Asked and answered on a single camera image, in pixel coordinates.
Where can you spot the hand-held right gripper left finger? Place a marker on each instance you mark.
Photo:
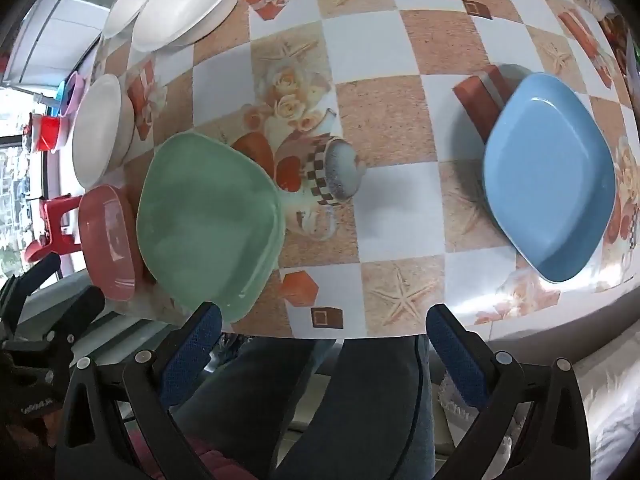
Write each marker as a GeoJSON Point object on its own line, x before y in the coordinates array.
{"type": "Point", "coordinates": [195, 345]}

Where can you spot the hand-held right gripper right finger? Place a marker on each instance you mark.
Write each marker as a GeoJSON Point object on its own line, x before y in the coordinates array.
{"type": "Point", "coordinates": [457, 355]}

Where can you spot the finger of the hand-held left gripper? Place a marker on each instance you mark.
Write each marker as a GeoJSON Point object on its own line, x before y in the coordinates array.
{"type": "Point", "coordinates": [35, 272]}
{"type": "Point", "coordinates": [82, 305]}

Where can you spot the white deep bowl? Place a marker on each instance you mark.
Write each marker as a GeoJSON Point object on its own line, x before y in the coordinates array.
{"type": "Point", "coordinates": [97, 130]}

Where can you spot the red plastic stool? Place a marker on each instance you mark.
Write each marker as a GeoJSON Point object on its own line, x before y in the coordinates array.
{"type": "Point", "coordinates": [55, 210]}

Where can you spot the pink square plate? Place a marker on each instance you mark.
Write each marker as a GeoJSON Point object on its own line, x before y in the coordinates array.
{"type": "Point", "coordinates": [107, 240]}

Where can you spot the person's left leg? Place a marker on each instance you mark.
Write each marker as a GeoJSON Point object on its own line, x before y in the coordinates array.
{"type": "Point", "coordinates": [250, 400]}

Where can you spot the green square plate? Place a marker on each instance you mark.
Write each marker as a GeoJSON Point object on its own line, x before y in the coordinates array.
{"type": "Point", "coordinates": [210, 230]}

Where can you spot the pink cloth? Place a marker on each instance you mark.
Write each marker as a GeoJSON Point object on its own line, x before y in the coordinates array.
{"type": "Point", "coordinates": [217, 462]}

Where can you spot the red plastic bucket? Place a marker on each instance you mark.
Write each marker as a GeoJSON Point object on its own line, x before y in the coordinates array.
{"type": "Point", "coordinates": [50, 135]}

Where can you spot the white fluffy blanket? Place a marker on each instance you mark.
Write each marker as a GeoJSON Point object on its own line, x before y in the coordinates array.
{"type": "Point", "coordinates": [610, 400]}

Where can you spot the blue square plate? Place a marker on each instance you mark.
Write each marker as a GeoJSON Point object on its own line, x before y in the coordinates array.
{"type": "Point", "coordinates": [550, 180]}

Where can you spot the checkered printed tablecloth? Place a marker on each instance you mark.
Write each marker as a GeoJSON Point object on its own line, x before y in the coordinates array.
{"type": "Point", "coordinates": [390, 125]}

